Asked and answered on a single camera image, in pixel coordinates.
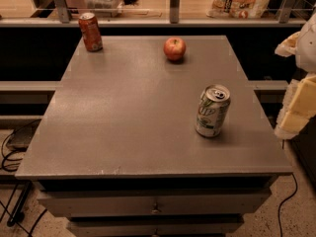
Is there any black cable right floor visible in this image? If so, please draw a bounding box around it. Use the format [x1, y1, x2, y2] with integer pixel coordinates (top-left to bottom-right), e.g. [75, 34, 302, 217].
[276, 173, 299, 237]

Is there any grey cabinet lower drawer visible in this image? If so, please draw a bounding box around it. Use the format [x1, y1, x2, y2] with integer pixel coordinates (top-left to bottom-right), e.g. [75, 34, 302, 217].
[67, 216, 244, 237]

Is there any grey cabinet upper drawer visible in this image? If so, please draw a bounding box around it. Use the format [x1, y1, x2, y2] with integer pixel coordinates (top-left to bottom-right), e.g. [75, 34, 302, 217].
[38, 189, 271, 218]

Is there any clear plastic container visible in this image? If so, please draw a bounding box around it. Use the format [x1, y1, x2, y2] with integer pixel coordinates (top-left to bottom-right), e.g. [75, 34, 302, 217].
[85, 0, 122, 18]

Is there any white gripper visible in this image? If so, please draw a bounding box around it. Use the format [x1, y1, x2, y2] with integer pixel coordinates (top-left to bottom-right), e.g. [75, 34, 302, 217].
[275, 14, 316, 139]

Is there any red coke can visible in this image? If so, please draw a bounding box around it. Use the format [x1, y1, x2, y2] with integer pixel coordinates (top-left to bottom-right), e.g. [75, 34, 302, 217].
[78, 12, 103, 51]

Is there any grey metal shelf rail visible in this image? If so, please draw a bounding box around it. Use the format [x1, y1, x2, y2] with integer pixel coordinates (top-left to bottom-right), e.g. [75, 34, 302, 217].
[0, 18, 305, 28]

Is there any green 7up can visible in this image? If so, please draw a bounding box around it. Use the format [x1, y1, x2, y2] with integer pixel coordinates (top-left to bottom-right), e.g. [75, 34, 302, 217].
[196, 84, 231, 137]

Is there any grey cabinet drawer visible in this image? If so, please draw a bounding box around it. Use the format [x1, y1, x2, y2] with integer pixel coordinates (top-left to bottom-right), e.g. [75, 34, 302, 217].
[67, 216, 244, 237]
[38, 189, 271, 218]

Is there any black cables left floor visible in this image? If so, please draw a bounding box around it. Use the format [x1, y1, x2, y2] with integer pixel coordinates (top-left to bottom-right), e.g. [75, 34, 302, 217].
[0, 118, 48, 237]

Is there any red apple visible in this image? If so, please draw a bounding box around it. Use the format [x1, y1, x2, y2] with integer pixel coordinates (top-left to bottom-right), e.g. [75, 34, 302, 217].
[163, 38, 187, 61]

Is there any colourful snack bag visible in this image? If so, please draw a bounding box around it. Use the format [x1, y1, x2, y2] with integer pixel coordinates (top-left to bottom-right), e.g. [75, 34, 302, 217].
[206, 0, 270, 19]

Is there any black power adapter box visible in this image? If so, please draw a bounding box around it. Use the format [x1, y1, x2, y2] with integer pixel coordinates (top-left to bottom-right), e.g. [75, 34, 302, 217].
[6, 126, 37, 151]

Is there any black metal stand leg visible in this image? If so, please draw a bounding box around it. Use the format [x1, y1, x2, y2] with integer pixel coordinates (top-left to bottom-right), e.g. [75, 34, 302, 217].
[7, 181, 32, 227]

